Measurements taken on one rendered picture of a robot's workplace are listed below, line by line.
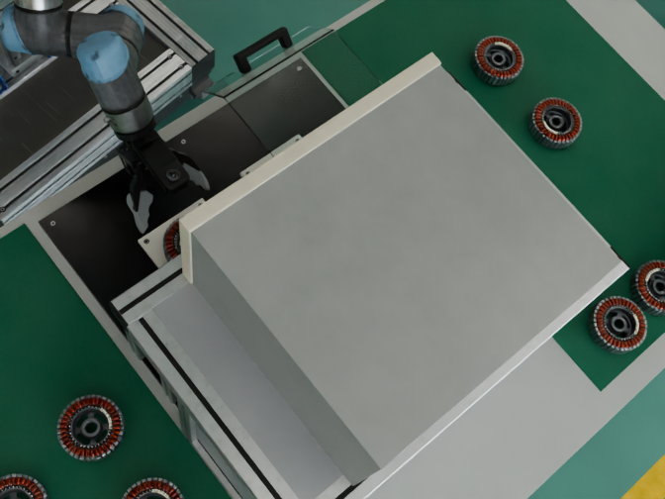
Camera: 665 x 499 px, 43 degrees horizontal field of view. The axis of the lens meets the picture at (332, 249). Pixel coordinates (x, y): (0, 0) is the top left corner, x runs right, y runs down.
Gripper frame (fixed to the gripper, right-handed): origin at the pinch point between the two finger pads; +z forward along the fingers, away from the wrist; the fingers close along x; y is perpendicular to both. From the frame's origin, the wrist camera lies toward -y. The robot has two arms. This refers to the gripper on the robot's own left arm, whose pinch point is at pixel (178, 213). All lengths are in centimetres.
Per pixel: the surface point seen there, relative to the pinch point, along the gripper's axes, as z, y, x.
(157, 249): 8.1, 4.2, 5.3
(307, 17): 44, 99, -94
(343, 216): -24, -47, -7
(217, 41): 39, 107, -65
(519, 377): 42, -47, -35
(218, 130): 2.0, 17.2, -19.5
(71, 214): 1.2, 18.4, 13.9
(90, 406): 16.4, -10.8, 31.6
